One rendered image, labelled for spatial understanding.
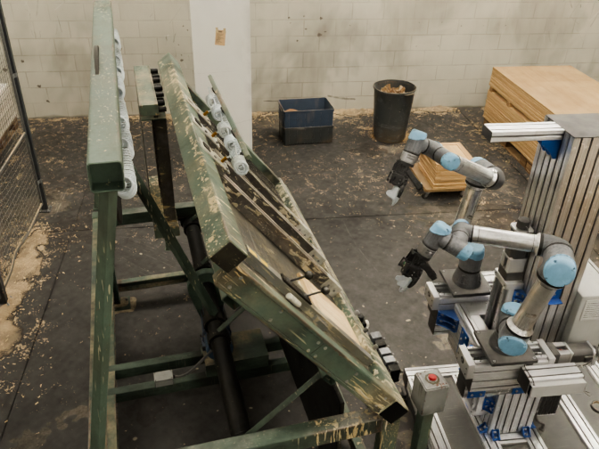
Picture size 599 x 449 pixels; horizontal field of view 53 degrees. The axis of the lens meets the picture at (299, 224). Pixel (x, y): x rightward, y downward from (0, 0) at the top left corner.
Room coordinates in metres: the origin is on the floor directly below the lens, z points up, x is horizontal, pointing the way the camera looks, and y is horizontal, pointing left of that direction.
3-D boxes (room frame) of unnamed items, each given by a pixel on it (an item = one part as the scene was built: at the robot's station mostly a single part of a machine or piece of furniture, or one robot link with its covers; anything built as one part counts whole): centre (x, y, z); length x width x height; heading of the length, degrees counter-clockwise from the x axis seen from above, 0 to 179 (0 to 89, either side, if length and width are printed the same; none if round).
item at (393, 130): (6.84, -1.07, 0.33); 0.52 x 0.51 x 0.65; 9
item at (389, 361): (2.37, -0.44, 0.69); 0.50 x 0.14 x 0.24; 17
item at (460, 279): (2.58, -0.90, 1.09); 0.15 x 0.15 x 0.10
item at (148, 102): (3.38, 0.90, 1.38); 0.70 x 0.15 x 0.85; 17
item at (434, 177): (5.59, -1.45, 0.20); 0.61 x 0.53 x 0.40; 9
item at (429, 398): (1.96, -0.63, 0.84); 0.12 x 0.12 x 0.18; 17
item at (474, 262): (2.58, -0.90, 1.20); 0.13 x 0.12 x 0.14; 26
